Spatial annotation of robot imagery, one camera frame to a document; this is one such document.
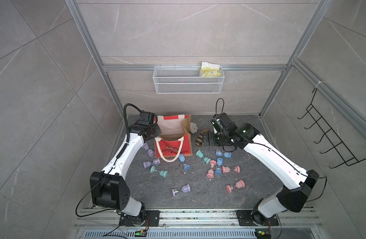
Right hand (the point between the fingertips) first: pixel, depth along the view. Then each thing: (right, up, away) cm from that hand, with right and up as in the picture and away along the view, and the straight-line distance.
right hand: (211, 140), depth 74 cm
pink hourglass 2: (+2, -21, +12) cm, 24 cm away
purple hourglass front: (-19, -29, +5) cm, 35 cm away
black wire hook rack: (+55, +2, -7) cm, 55 cm away
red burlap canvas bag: (-19, 0, +2) cm, 19 cm away
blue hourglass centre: (-15, -14, +18) cm, 28 cm away
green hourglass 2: (-3, -11, +21) cm, 24 cm away
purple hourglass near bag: (-36, -10, +20) cm, 43 cm away
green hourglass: (-26, -21, +11) cm, 35 cm away
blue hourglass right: (+15, -12, +20) cm, 28 cm away
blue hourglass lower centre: (+8, -16, +17) cm, 24 cm away
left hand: (-30, +6, +10) cm, 32 cm away
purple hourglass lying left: (-36, -16, +16) cm, 43 cm away
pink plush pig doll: (-7, +6, +33) cm, 34 cm away
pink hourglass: (+12, -19, +14) cm, 27 cm away
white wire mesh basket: (-13, +39, +27) cm, 49 cm away
